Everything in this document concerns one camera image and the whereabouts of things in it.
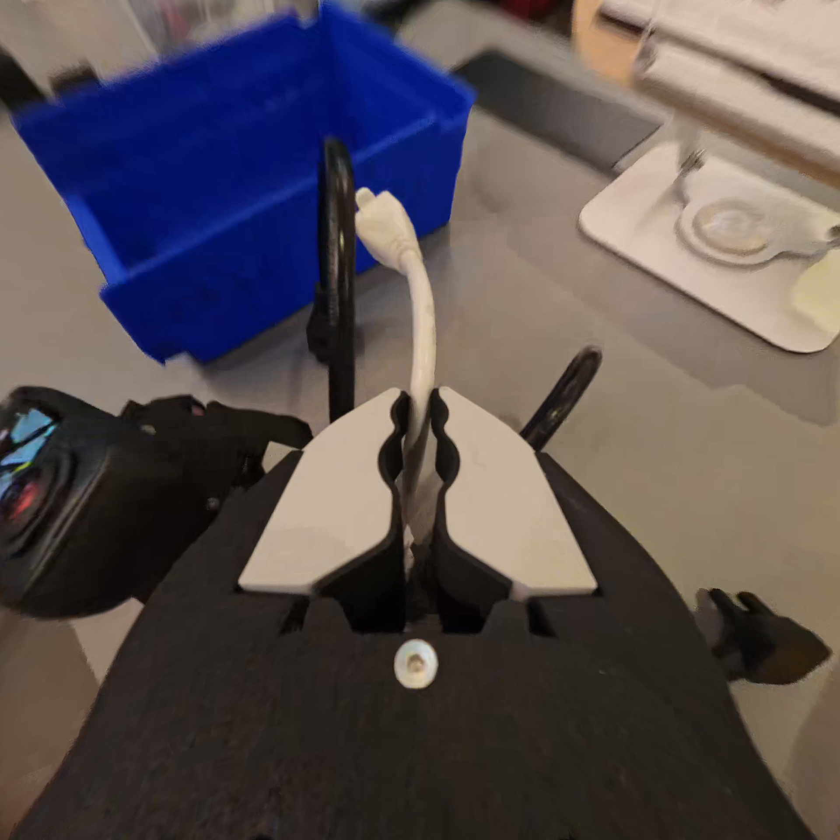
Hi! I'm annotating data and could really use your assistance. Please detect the thick black cable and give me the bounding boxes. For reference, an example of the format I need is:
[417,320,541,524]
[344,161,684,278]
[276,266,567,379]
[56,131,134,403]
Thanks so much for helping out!
[306,136,360,424]

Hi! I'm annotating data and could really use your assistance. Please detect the white cable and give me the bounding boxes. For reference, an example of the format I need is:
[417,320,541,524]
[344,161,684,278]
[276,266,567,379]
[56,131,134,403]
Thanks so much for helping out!
[354,187,439,572]

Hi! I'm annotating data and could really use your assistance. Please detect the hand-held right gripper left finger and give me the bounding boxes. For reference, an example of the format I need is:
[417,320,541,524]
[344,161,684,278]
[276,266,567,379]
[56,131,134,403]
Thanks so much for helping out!
[238,387,409,632]

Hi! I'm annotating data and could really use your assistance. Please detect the pale yellow block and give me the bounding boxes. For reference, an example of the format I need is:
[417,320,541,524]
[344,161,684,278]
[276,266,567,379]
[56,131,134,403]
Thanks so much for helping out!
[791,251,840,329]

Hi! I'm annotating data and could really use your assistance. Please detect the blue plastic bin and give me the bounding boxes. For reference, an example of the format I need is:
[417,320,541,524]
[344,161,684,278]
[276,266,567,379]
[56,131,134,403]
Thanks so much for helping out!
[12,2,476,366]

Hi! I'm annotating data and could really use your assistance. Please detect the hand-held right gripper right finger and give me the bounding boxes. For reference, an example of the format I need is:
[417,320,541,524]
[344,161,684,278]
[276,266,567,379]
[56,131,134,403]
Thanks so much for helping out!
[428,386,599,632]

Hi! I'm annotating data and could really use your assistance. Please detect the black plug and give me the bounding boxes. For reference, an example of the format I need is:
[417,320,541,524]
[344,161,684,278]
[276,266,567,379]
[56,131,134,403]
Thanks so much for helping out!
[694,587,833,685]

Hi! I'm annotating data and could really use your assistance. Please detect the dark mat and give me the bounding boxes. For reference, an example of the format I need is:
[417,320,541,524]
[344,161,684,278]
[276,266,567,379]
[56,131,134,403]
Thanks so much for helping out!
[451,49,665,173]

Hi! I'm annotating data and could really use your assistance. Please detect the white box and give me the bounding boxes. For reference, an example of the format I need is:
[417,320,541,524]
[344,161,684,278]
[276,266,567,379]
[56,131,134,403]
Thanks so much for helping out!
[600,0,840,178]

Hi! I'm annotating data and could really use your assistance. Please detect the white stand base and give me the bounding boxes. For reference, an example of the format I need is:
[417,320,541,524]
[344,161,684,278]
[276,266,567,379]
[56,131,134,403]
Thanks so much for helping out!
[577,141,840,355]

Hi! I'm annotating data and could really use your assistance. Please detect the grey desk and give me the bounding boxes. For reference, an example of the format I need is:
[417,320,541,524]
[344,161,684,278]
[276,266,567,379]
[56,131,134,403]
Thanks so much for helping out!
[0,39,840,840]

